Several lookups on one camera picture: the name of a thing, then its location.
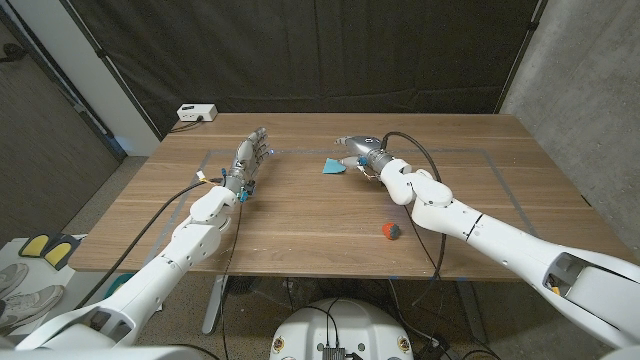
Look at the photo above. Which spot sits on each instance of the black backdrop curtain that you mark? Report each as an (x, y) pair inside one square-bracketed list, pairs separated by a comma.
[(310, 50)]

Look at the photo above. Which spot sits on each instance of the black backdrop stand pole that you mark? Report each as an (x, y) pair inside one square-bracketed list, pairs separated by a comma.
[(522, 50), (112, 72)]

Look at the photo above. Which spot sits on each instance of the grey sneaker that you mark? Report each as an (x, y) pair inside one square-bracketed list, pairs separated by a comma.
[(11, 279), (27, 306)]

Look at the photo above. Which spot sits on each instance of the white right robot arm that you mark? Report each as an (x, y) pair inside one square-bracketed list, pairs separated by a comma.
[(500, 240)]

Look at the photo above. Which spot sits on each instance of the grey table leg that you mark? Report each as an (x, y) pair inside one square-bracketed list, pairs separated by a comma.
[(471, 312)]

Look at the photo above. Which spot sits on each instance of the white power strip box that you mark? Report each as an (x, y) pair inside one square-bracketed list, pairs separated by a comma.
[(196, 112)]

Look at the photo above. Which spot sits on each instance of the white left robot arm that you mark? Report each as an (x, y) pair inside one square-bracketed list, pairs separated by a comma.
[(165, 265)]

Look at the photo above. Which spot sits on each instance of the white floor mat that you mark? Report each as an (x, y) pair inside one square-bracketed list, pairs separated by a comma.
[(10, 250)]

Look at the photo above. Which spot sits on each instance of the yellow and black slipper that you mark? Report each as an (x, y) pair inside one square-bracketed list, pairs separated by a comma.
[(34, 246), (59, 254)]

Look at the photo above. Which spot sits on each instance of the white table leg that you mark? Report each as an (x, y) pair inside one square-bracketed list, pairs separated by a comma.
[(214, 305)]

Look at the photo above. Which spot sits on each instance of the red and grey ball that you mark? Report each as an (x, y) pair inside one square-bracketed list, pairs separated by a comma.
[(390, 231)]

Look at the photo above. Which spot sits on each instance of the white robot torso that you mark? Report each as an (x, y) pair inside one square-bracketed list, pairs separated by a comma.
[(345, 330)]

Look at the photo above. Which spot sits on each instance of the blue triangular piece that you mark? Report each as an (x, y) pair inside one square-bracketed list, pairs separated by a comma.
[(332, 167)]

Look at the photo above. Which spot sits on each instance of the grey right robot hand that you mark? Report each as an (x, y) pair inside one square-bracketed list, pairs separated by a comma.
[(362, 146)]

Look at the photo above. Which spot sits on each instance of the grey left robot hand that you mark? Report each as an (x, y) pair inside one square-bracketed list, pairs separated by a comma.
[(245, 162)]

